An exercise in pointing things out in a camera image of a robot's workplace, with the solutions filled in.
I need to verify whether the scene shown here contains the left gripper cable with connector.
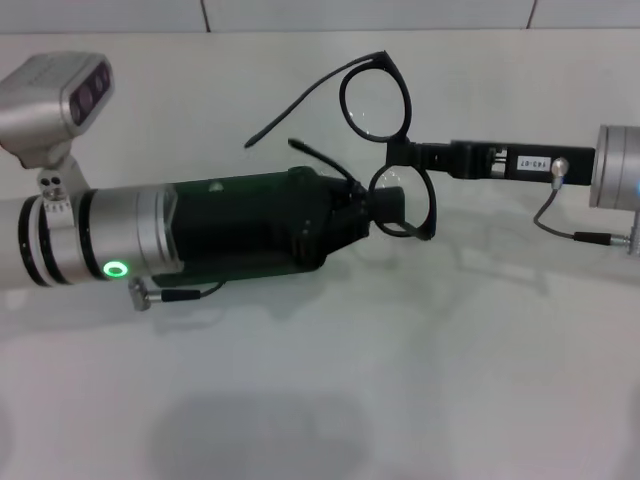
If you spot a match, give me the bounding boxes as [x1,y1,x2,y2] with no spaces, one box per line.
[128,277,227,312]

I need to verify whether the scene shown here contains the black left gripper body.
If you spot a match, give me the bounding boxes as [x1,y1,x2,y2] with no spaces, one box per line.
[167,166,372,275]

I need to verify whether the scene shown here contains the green glasses case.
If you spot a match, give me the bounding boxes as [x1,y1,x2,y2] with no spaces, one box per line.
[149,168,329,280]

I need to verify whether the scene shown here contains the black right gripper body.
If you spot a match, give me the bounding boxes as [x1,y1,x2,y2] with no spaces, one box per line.
[448,139,598,188]

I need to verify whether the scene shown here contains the black round glasses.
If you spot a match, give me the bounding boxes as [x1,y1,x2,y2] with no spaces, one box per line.
[243,49,437,242]

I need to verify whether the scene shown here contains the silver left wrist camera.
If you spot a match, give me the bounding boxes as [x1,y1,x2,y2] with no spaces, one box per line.
[0,53,117,221]

